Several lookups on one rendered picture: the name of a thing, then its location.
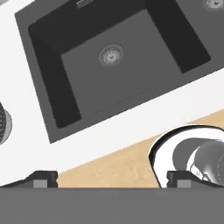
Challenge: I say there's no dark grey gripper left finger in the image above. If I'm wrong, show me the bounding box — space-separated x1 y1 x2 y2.
3 170 59 189

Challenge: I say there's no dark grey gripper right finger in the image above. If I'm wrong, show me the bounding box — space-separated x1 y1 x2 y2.
165 171 224 189

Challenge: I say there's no grey round metal fitting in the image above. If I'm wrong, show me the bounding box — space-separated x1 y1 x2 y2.
203 0 224 12

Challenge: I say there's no grey metal colander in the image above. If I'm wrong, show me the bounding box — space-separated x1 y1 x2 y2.
0 101 14 146

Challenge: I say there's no grey sink faucet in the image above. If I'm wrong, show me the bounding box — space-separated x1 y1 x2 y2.
75 0 94 9

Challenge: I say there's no white and black round object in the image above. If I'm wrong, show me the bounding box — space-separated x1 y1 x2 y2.
148 124 224 189

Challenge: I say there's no dark grey kitchen sink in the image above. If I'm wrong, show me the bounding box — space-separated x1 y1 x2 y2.
14 0 224 144

